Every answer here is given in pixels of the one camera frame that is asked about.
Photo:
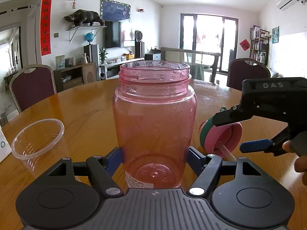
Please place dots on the black television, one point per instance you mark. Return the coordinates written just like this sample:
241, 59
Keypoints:
112, 34

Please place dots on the green potted plant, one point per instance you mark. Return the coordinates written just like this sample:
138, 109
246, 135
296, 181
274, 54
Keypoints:
103, 55

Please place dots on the wooden bench frame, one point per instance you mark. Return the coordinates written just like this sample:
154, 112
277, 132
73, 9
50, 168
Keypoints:
189, 52

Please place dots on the white wall shelf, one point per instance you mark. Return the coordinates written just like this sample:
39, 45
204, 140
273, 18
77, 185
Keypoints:
84, 28

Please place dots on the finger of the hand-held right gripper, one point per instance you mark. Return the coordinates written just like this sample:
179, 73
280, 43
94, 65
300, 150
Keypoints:
227, 118
254, 146

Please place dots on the blue globe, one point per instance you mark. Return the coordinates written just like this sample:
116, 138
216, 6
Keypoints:
89, 37

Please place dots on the wooden cabinet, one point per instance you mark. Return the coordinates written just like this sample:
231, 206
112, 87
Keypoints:
74, 75

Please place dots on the black speaker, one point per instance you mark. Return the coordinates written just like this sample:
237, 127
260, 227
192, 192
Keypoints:
139, 49

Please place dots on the dark bull statue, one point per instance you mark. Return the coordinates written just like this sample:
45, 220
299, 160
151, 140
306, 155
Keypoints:
84, 16

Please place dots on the pink and green bottle cap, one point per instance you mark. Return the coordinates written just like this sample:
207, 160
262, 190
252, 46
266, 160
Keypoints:
215, 139

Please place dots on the white box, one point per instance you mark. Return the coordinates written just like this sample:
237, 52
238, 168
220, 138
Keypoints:
153, 57

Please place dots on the silver tower speaker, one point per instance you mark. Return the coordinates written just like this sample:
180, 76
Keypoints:
92, 54

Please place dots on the small picture frame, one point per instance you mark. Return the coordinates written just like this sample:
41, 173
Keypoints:
60, 62

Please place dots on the long red couplet banner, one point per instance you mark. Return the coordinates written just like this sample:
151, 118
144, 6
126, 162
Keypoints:
46, 26

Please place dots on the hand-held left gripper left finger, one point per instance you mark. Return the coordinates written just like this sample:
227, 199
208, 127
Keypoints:
114, 159

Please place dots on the white kettle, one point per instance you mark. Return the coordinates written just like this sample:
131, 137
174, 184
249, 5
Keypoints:
83, 58

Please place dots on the red diamond wall decoration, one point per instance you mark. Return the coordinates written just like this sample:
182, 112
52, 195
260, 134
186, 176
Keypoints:
245, 44

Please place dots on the framed wall picture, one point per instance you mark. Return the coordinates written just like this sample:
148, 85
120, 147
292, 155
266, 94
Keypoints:
275, 34

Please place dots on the yellow box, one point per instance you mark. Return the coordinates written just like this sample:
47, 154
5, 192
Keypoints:
130, 56

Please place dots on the white television stand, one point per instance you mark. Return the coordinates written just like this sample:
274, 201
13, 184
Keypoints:
120, 66

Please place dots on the dark wall poster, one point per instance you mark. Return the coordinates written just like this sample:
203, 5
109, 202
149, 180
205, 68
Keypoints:
115, 9

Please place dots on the black framed glass doors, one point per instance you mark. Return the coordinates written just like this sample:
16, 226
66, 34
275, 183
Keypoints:
208, 40

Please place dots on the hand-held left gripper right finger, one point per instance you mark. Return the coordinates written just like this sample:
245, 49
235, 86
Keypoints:
195, 159

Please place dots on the maroon chair with metal frame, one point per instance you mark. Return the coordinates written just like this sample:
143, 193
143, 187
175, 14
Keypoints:
247, 75
33, 86

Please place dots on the white card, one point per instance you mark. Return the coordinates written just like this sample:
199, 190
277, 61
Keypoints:
4, 146

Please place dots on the pink transparent bottle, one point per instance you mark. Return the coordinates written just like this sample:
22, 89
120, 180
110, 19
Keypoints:
153, 115

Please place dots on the round clock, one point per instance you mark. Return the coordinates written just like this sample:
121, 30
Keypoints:
138, 35

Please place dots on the black bookshelf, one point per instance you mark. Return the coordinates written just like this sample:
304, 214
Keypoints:
260, 45

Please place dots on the clear plastic cup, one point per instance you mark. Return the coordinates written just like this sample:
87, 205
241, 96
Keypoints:
36, 139

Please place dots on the person's right hand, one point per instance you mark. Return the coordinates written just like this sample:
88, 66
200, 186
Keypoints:
301, 164

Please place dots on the green cloth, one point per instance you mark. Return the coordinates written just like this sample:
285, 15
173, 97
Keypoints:
197, 71

